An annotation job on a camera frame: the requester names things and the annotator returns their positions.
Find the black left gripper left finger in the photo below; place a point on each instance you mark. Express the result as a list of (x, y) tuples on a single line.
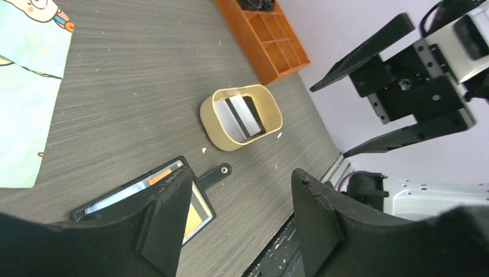
[(141, 235)]

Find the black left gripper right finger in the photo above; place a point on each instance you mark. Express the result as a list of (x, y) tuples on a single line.
[(339, 236)]

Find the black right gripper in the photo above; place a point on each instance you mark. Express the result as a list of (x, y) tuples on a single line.
[(412, 82)]

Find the black leather card holder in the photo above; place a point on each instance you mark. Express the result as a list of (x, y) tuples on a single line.
[(198, 198)]

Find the white striped credit card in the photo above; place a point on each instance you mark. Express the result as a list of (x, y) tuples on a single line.
[(236, 118)]

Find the orange striped credit card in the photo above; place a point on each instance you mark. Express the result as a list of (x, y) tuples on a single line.
[(193, 218)]

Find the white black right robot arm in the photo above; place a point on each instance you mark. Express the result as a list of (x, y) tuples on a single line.
[(459, 32)]

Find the dark patterned credit card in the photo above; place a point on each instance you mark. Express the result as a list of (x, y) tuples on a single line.
[(251, 105)]

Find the beige oval tray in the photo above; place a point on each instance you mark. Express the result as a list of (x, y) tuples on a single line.
[(266, 105)]

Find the orange compartment organizer box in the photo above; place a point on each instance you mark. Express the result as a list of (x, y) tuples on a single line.
[(267, 39)]

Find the dark rolled belt back left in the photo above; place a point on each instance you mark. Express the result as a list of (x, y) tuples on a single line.
[(257, 5)]

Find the green cartoon print cloth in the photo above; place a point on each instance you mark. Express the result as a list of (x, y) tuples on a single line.
[(35, 40)]

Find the aluminium front rail frame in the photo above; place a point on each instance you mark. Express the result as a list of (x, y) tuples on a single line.
[(340, 168)]

